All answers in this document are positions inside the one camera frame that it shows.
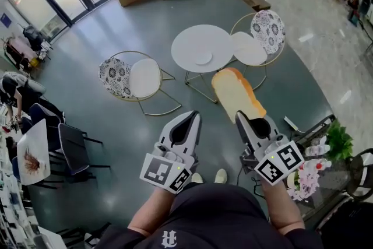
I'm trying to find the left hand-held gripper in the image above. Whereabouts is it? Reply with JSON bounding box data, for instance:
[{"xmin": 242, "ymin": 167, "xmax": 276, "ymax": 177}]
[{"xmin": 139, "ymin": 110, "xmax": 202, "ymax": 194}]

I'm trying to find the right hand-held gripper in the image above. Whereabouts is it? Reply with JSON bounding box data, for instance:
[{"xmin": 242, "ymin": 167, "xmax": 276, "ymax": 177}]
[{"xmin": 235, "ymin": 110, "xmax": 305, "ymax": 186}]

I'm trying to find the slice of bread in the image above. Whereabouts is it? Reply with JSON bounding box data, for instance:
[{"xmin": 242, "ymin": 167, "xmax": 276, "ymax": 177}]
[{"xmin": 211, "ymin": 67, "xmax": 268, "ymax": 125}]

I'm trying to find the small white plate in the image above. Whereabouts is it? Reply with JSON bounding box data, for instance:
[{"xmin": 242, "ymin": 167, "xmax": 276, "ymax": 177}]
[{"xmin": 194, "ymin": 52, "xmax": 213, "ymax": 66}]

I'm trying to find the person's right forearm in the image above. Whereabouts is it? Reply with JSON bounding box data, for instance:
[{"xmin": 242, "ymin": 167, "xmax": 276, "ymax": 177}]
[{"xmin": 260, "ymin": 177, "xmax": 305, "ymax": 236}]

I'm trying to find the person's left forearm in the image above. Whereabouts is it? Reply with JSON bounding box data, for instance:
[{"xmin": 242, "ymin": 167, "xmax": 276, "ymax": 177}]
[{"xmin": 127, "ymin": 183, "xmax": 176, "ymax": 239}]

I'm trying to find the white power strip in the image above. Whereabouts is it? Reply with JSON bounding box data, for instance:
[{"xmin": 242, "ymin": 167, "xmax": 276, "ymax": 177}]
[{"xmin": 283, "ymin": 115, "xmax": 298, "ymax": 131}]

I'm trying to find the person's right white shoe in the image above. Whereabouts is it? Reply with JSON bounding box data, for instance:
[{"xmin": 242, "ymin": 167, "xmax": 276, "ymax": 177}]
[{"xmin": 213, "ymin": 169, "xmax": 228, "ymax": 184}]

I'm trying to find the clear plastic bottle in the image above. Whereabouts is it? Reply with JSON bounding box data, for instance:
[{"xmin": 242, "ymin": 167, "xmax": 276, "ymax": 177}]
[{"xmin": 304, "ymin": 136, "xmax": 332, "ymax": 156}]

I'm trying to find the red cap plastic bottle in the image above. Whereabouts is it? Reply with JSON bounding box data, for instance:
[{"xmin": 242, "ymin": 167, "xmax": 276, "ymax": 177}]
[{"xmin": 299, "ymin": 160, "xmax": 333, "ymax": 173}]

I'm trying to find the pink flower bunch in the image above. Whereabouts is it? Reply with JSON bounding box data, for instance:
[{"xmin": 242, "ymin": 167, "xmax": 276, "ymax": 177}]
[{"xmin": 286, "ymin": 168, "xmax": 322, "ymax": 202}]

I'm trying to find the green potted plant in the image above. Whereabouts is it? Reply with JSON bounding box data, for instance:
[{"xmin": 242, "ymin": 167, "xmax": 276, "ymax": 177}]
[{"xmin": 324, "ymin": 118, "xmax": 355, "ymax": 162}]

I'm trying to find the round white side table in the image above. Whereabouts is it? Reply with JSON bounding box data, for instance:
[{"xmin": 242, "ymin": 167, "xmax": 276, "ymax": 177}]
[{"xmin": 171, "ymin": 24, "xmax": 234, "ymax": 104}]

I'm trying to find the person's black shirt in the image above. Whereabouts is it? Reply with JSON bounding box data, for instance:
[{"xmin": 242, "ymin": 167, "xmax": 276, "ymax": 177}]
[{"xmin": 100, "ymin": 182, "xmax": 325, "ymax": 249}]

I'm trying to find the black padded chair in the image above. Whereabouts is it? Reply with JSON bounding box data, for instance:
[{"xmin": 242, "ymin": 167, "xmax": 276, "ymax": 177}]
[
  {"xmin": 28, "ymin": 103, "xmax": 66, "ymax": 138},
  {"xmin": 57, "ymin": 122, "xmax": 111, "ymax": 182}
]

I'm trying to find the white table with brown print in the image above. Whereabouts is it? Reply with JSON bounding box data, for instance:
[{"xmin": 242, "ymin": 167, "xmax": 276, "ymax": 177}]
[{"xmin": 16, "ymin": 118, "xmax": 51, "ymax": 186}]

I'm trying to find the loaded utility cart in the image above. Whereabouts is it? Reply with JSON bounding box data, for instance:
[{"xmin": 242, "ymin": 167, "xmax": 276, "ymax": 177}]
[{"xmin": 0, "ymin": 24, "xmax": 54, "ymax": 71}]

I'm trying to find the black cable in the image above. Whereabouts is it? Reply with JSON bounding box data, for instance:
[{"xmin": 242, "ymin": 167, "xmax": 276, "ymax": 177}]
[{"xmin": 235, "ymin": 165, "xmax": 270, "ymax": 221}]

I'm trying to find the floral back gold frame chair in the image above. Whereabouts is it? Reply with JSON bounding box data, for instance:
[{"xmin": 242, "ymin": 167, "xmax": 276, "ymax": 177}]
[
  {"xmin": 229, "ymin": 9, "xmax": 287, "ymax": 92},
  {"xmin": 98, "ymin": 50, "xmax": 183, "ymax": 117}
]

